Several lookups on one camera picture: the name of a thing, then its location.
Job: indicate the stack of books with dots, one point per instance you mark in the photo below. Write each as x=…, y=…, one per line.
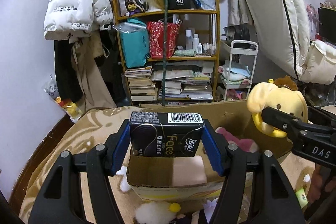
x=140, y=84

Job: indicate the teal shopping bag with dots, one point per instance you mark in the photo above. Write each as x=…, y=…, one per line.
x=135, y=42

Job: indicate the green tissue pack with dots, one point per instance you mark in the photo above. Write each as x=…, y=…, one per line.
x=301, y=196

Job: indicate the red gift bag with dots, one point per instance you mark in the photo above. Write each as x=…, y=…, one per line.
x=155, y=30

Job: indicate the white folded mattress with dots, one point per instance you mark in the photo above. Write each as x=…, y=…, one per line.
x=283, y=32

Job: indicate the green vertical pole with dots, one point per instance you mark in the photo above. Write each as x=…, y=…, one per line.
x=164, y=53

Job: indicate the pile of magazines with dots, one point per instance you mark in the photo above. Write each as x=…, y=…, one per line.
x=189, y=79

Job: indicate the white puffer jacket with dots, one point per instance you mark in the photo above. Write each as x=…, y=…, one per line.
x=67, y=19

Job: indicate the cardboard storage box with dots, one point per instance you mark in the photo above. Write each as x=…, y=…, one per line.
x=192, y=178

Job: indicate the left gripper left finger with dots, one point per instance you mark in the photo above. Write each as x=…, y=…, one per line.
x=60, y=198

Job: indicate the bag of toys on floor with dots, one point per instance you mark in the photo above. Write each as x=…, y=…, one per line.
x=72, y=110

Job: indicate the person's right hand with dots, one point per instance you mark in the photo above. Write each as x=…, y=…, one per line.
x=315, y=189

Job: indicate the white fluffy sheep plush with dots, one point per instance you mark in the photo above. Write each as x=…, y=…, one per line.
x=157, y=212

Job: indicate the pink plush toy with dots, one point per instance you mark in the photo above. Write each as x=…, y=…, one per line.
x=247, y=145

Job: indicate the black tissue pack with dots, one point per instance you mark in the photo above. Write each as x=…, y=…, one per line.
x=165, y=134

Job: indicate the beige trench coat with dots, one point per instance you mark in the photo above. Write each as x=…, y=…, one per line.
x=94, y=89

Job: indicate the yellow plush toy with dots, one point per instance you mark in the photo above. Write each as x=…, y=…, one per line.
x=284, y=99

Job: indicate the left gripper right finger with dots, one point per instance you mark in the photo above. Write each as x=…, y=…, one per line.
x=273, y=199

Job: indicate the white rolling cart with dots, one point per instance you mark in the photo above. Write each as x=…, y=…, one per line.
x=234, y=74

